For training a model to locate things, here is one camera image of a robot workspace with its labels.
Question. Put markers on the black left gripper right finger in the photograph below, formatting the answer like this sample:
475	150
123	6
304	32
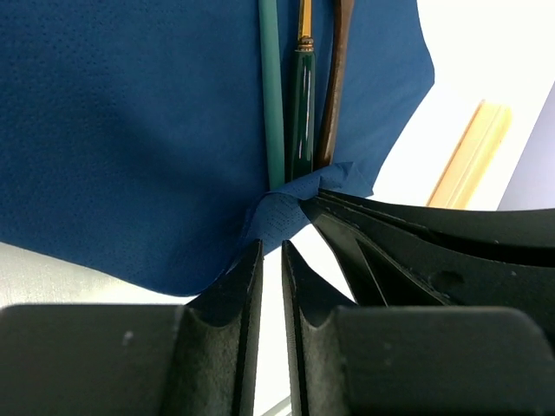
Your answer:
346	359

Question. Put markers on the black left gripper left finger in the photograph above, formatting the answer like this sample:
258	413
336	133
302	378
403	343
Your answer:
198	358

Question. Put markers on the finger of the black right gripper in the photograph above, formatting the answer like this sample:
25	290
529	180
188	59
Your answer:
524	229
386	265

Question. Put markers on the gold fork green handle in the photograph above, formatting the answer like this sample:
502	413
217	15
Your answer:
300	158

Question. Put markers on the blue paper napkin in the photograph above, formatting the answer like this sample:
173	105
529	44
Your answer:
132	132

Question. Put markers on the brown wooden spoon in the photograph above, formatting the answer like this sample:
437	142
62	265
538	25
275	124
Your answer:
326	145

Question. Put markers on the teal plastic knife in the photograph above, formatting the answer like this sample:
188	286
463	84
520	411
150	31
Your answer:
272	91

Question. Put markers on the beige cutlery tray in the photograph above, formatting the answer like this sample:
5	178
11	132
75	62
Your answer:
472	156

